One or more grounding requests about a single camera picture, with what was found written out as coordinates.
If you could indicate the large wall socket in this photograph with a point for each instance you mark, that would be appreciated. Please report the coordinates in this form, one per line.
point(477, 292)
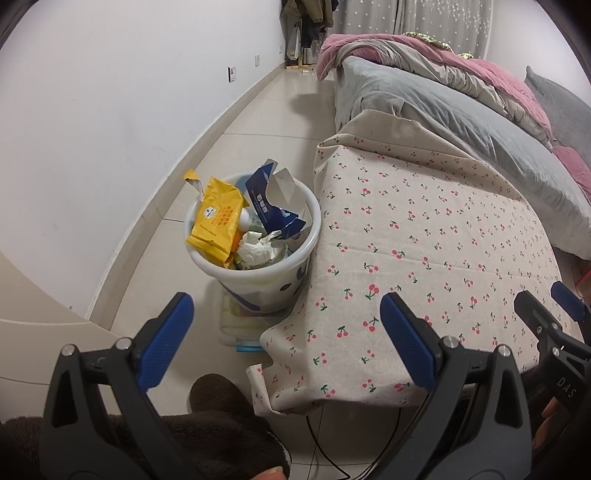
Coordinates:
point(232, 74)

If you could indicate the white dotted curtain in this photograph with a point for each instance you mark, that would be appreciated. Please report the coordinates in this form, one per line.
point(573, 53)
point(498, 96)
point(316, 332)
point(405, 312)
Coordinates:
point(415, 16)

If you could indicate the white tissue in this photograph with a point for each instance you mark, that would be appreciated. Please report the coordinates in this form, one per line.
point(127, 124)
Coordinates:
point(256, 249)

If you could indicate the person's right hand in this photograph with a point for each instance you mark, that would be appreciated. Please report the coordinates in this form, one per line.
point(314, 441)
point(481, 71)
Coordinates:
point(547, 424)

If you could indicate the orange yellow wipes packet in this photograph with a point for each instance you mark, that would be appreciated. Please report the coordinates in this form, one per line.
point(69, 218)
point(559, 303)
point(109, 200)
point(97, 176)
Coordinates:
point(214, 221)

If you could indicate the floral cloth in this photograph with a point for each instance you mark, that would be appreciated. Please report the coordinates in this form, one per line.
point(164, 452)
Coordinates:
point(434, 41)

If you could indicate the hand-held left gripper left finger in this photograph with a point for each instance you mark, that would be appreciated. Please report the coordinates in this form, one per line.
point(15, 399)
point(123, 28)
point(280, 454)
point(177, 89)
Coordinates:
point(164, 341)

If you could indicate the white plastic bin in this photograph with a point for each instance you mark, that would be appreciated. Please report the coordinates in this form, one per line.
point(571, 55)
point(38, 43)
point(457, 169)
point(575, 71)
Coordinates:
point(258, 290)

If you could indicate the person's left hand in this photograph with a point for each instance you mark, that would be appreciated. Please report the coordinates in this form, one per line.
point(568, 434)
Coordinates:
point(270, 474)

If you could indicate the small yellow wrapper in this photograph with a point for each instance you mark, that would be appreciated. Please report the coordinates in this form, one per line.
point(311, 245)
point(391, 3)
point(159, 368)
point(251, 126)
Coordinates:
point(191, 177)

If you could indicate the bed with grey pink bedding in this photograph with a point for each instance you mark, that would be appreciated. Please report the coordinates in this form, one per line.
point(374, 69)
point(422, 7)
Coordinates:
point(438, 101)

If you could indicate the white plastic bag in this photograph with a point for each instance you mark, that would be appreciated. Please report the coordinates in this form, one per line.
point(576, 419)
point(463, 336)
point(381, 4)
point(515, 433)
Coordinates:
point(292, 44)

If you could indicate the dark brown fleece clothing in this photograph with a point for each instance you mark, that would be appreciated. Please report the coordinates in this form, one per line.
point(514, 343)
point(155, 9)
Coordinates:
point(221, 424)

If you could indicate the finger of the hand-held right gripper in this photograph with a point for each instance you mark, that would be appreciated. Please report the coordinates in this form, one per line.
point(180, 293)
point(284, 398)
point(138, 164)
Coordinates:
point(538, 318)
point(570, 300)

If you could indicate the white bottle green label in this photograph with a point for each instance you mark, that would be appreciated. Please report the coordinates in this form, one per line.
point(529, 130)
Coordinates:
point(244, 219)

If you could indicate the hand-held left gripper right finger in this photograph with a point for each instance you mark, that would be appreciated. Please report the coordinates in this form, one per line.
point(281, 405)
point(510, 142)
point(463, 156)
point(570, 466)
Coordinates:
point(408, 341)

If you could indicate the hanging clothes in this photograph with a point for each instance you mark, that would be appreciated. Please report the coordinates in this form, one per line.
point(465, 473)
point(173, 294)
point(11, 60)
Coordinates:
point(314, 11)

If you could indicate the dark blue carton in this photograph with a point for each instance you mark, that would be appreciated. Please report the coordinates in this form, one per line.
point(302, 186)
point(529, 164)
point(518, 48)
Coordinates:
point(265, 203)

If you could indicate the grey pillow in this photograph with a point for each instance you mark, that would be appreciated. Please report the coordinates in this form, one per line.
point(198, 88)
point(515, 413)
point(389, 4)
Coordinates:
point(563, 106)

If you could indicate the clear plastic box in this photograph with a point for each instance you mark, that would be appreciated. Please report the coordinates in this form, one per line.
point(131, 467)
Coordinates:
point(240, 323)

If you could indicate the pink and beige quilt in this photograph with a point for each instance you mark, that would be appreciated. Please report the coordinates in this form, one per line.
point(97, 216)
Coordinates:
point(485, 74)

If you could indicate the cherry print tablecloth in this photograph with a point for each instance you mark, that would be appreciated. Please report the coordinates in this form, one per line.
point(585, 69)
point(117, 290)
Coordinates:
point(415, 230)

